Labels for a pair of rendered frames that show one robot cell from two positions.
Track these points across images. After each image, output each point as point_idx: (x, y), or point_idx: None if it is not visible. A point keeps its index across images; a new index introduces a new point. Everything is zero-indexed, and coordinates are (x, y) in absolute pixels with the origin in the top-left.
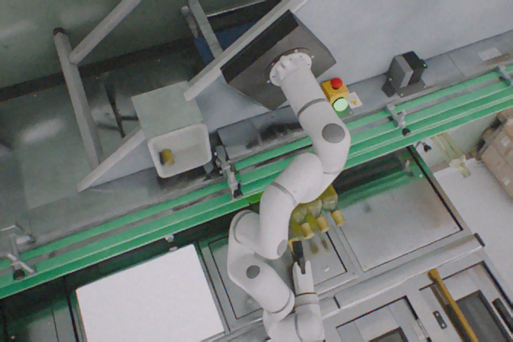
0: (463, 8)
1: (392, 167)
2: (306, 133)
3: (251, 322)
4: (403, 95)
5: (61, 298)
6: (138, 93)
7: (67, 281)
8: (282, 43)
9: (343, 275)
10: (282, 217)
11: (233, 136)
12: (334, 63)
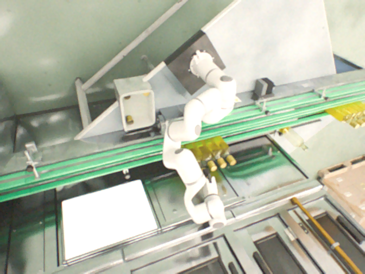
0: (290, 55)
1: (260, 148)
2: None
3: (175, 223)
4: (263, 98)
5: (51, 208)
6: None
7: (57, 199)
8: (196, 43)
9: (236, 198)
10: (197, 111)
11: (168, 111)
12: (225, 67)
